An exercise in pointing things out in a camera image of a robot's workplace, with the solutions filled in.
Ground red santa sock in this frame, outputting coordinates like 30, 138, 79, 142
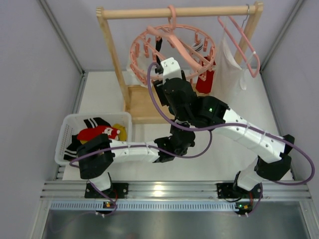
77, 125, 121, 141
195, 62, 216, 94

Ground pink round clip hanger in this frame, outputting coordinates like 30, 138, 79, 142
129, 5, 216, 82

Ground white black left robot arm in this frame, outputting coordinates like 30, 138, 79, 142
77, 126, 195, 195

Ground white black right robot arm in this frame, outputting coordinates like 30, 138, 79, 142
153, 78, 295, 191

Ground pink clothes hanger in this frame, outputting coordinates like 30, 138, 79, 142
217, 1, 264, 78

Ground wooden clothes rack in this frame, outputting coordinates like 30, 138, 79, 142
96, 1, 264, 124

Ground white ankle sock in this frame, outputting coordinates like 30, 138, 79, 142
126, 54, 149, 87

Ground white undershirt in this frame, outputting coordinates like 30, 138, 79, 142
211, 17, 246, 104

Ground yellow sock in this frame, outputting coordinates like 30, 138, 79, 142
80, 124, 127, 144

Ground white plastic laundry basket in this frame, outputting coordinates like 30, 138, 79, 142
54, 112, 132, 166

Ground black white striped sock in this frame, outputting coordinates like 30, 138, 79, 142
62, 117, 111, 161

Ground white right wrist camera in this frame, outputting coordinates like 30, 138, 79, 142
156, 57, 182, 83

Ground aluminium mounting rail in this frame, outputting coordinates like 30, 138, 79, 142
40, 181, 312, 214

